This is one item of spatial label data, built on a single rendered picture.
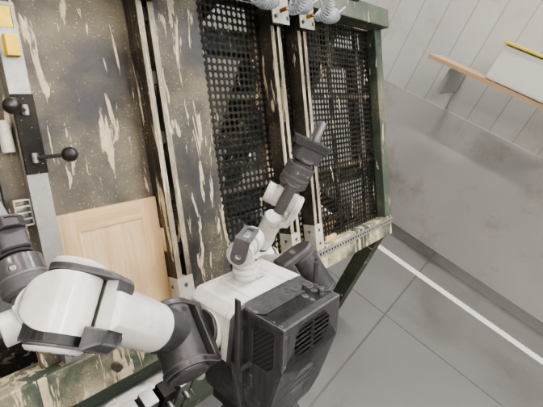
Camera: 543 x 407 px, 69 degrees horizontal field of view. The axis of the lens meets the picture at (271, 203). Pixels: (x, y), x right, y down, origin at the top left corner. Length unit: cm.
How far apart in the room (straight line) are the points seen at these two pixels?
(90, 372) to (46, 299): 72
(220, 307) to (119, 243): 52
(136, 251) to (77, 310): 73
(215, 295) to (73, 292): 37
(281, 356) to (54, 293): 44
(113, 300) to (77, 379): 70
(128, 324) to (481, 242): 399
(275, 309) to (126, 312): 34
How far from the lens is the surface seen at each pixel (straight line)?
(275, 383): 89
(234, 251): 89
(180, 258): 139
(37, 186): 119
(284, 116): 171
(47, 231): 120
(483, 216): 431
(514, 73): 347
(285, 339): 81
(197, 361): 80
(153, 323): 70
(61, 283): 63
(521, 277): 447
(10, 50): 119
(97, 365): 133
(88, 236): 126
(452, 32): 422
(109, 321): 63
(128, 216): 130
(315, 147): 116
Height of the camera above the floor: 200
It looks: 31 degrees down
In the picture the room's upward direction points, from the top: 22 degrees clockwise
